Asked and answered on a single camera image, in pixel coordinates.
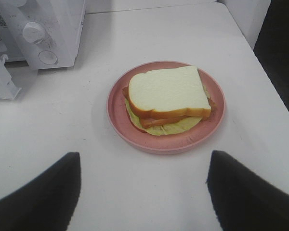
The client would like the round microwave door button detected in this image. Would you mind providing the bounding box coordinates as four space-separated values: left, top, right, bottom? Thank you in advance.
39 51 58 65

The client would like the white microwave door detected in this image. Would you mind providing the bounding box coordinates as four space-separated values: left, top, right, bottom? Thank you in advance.
0 54 21 100

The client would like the white microwave oven body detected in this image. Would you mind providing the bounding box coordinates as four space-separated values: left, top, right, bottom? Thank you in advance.
0 0 86 70

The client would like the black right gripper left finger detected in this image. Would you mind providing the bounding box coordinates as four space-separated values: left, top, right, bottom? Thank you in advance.
0 152 81 231

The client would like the white microwave knob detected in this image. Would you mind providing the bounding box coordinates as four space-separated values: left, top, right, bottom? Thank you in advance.
11 0 27 7
22 22 51 45

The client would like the toy sandwich with bread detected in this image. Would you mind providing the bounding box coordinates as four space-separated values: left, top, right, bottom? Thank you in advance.
122 66 216 136

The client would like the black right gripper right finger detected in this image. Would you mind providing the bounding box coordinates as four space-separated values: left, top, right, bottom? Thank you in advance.
207 150 289 231

